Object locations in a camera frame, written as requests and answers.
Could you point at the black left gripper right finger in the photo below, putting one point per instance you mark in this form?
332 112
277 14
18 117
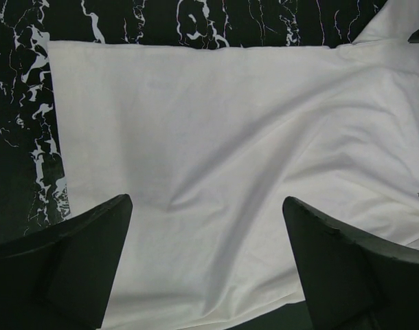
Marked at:
351 279

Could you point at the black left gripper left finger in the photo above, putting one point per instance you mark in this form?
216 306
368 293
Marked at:
61 277

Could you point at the white t-shirt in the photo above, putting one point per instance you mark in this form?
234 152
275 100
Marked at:
209 143

